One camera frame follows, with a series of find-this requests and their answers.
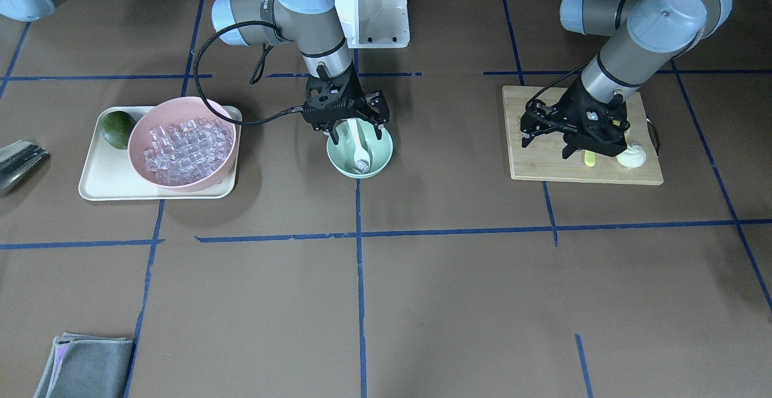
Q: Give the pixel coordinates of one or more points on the folded grey cloth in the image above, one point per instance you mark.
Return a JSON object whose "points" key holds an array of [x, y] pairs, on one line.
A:
{"points": [[86, 366]]}

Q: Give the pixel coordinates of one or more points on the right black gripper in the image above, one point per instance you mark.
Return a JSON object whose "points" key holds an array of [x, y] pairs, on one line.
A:
{"points": [[378, 109]]}

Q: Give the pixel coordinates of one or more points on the clear ice cubes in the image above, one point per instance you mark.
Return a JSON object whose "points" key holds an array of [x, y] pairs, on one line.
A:
{"points": [[184, 153]]}

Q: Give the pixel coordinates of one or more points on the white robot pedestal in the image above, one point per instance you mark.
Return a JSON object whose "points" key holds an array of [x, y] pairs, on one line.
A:
{"points": [[374, 24]]}

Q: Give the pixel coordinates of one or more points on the single clear ice cube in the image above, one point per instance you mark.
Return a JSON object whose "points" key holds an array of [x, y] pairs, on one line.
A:
{"points": [[361, 166]]}

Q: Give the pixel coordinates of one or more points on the white plastic spoon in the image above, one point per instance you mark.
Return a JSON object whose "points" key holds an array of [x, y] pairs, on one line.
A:
{"points": [[359, 151]]}

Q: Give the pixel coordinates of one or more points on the green bowl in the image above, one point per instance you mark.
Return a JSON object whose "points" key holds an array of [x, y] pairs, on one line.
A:
{"points": [[377, 141]]}

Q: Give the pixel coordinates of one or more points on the wooden cutting board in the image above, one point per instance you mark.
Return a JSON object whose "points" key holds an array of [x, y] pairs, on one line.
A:
{"points": [[542, 159]]}

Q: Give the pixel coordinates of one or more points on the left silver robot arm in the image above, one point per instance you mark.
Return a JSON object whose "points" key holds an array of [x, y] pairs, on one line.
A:
{"points": [[642, 35]]}

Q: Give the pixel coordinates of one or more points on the pink bowl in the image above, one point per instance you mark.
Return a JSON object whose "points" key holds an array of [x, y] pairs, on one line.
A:
{"points": [[176, 111]]}

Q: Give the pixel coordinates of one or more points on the green lime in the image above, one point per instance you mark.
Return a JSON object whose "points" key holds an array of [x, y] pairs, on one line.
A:
{"points": [[116, 128]]}

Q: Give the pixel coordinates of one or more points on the beige tray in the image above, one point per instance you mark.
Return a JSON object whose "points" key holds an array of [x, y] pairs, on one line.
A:
{"points": [[108, 174]]}

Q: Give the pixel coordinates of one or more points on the steel ice scoop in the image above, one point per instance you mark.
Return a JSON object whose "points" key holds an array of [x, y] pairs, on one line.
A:
{"points": [[17, 160]]}

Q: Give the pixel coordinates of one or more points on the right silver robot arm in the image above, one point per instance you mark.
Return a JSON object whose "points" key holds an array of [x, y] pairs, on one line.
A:
{"points": [[313, 25]]}

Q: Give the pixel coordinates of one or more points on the yellow plastic knife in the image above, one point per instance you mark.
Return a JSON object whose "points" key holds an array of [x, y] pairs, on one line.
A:
{"points": [[589, 158]]}

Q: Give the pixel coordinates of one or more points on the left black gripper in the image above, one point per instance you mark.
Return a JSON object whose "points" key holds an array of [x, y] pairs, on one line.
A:
{"points": [[570, 107]]}

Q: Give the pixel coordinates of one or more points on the white garlic bulb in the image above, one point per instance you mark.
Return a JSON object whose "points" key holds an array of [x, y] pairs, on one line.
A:
{"points": [[633, 157]]}

